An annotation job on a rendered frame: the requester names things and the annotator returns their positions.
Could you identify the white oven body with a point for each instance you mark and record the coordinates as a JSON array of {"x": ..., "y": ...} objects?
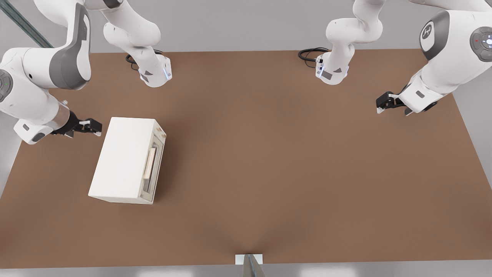
[{"x": 123, "y": 157}]

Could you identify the white oven door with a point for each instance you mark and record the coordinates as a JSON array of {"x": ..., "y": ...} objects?
[{"x": 155, "y": 161}]

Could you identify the silver frame post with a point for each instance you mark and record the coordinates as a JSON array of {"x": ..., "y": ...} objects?
[
  {"x": 25, "y": 24},
  {"x": 250, "y": 265}
]

